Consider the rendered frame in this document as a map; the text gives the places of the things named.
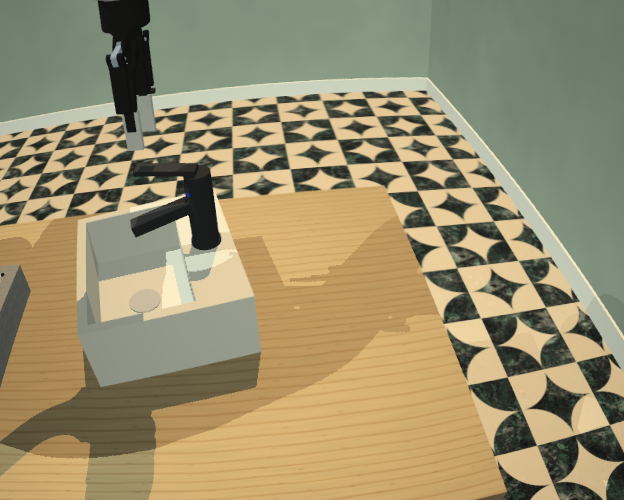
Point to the white square sink basin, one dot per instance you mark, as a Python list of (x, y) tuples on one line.
[(119, 275)]

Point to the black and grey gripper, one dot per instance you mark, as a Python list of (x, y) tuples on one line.
[(117, 18)]

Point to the black mixer tap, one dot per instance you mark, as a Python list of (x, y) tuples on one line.
[(199, 203)]

